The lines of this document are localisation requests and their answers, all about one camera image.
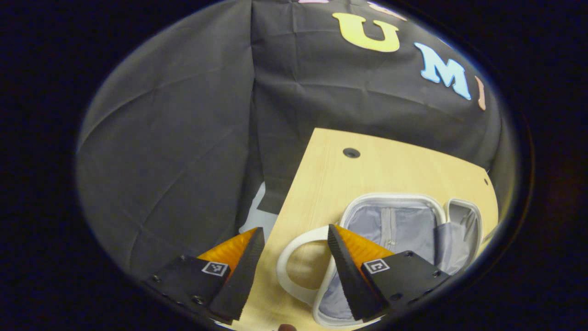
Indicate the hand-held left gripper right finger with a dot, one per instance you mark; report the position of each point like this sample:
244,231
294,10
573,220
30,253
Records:
349,280

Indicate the white suitcase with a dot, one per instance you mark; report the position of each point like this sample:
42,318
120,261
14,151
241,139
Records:
399,225

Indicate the black backdrop cloth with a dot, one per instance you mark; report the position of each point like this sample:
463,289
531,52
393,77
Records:
183,138

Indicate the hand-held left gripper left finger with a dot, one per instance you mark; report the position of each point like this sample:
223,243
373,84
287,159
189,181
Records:
243,280

